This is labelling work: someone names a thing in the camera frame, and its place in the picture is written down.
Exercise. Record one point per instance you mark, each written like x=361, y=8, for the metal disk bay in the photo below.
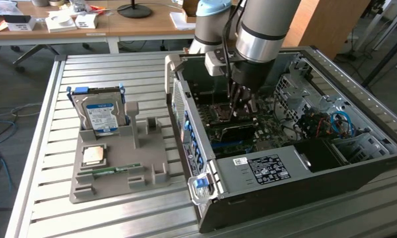
x=366, y=146

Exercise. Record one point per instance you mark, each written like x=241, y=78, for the low-profile graphics card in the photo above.
x=234, y=134

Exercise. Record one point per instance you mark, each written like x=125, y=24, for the wooden desk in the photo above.
x=134, y=24

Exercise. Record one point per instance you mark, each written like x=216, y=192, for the blue case latch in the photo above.
x=200, y=184

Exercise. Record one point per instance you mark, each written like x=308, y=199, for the black open PC case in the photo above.
x=284, y=198

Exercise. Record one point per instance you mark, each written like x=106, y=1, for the hard disk in blue caddy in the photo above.
x=100, y=116

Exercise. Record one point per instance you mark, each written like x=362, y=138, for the white box with label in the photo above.
x=85, y=21

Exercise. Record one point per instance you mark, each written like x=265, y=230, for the grey power supply unit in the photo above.
x=237, y=178

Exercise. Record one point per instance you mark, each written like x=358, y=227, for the brown cardboard box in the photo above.
x=189, y=7

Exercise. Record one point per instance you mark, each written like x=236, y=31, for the white paper stack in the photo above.
x=181, y=22

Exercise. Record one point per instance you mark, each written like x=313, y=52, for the CPU socket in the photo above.
x=220, y=112

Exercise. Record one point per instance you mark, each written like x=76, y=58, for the black lamp base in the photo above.
x=133, y=12

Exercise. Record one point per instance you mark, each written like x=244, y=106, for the black and white box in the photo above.
x=20, y=24

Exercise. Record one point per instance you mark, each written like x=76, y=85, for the green motherboard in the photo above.
x=268, y=129

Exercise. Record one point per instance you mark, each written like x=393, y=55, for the CPU chip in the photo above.
x=93, y=156

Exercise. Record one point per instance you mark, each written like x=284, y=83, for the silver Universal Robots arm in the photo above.
x=261, y=24

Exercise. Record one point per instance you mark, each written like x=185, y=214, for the perforated metal drive cage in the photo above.
x=294, y=96

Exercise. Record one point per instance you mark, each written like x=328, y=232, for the white box under tape roll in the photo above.
x=61, y=28

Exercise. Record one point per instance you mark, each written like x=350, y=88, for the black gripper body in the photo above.
x=250, y=74

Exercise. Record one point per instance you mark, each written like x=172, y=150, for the grey parts rack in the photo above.
x=118, y=153

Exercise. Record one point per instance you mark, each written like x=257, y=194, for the green RAM stick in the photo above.
x=118, y=169

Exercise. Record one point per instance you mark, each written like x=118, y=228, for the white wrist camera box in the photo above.
x=213, y=64

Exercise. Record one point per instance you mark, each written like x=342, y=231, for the black plastic shroud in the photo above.
x=321, y=156

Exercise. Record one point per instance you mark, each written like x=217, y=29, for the orange packet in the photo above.
x=98, y=9

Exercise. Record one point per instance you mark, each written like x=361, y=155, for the wooden cabinet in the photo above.
x=333, y=24

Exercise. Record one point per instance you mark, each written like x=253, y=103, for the blue expansion slot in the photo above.
x=229, y=144

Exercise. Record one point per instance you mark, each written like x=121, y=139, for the white tape roll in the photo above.
x=61, y=20

